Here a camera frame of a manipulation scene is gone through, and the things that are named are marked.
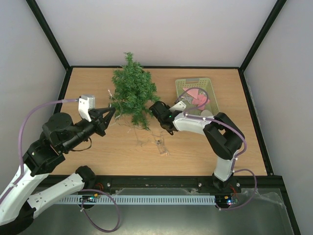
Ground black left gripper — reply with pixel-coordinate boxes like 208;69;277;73
63;107;117;152

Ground small green christmas tree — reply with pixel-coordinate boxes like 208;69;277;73
110;52;160;131

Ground clear led string lights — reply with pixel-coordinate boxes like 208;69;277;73
108;89;169;156

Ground light green plastic basket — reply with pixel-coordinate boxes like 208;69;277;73
175;77;219;115

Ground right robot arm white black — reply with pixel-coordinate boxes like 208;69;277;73
149;101;247;192

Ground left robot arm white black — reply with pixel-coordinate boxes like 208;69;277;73
0;107;115;235

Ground silver star ornament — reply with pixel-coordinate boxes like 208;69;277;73
181;94;194;105

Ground pink paper triangle ornament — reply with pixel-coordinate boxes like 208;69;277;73
182;88;199;99

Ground pink bow ornament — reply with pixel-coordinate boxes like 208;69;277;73
192;94;210;111

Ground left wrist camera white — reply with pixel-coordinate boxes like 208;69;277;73
78;94;95;122

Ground light blue slotted cable duct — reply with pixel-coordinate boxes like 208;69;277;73
56;195;216;205

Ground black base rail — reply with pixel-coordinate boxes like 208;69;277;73
48;175;284;196

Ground black corner frame post left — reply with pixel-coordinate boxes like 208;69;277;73
26;0;70;71

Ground black corner frame post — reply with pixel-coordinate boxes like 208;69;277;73
240;0;287;73
26;0;70;71

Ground black corner frame post right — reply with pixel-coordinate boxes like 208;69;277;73
240;0;287;73

